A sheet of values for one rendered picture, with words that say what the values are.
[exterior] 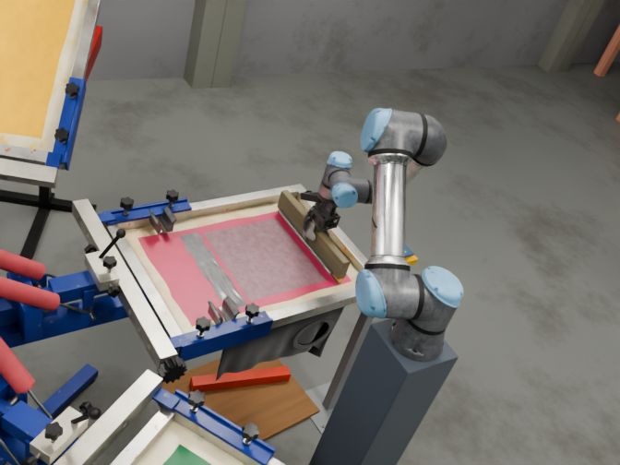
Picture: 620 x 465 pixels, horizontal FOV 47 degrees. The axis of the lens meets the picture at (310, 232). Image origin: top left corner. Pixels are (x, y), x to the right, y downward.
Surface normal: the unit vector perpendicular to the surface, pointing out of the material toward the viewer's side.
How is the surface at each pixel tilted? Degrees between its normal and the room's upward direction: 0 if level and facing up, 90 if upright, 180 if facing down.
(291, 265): 0
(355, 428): 90
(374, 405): 90
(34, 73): 32
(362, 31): 90
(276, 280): 0
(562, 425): 0
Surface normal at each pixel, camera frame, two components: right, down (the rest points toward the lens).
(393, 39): 0.48, 0.64
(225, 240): 0.25, -0.76
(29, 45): 0.24, -0.30
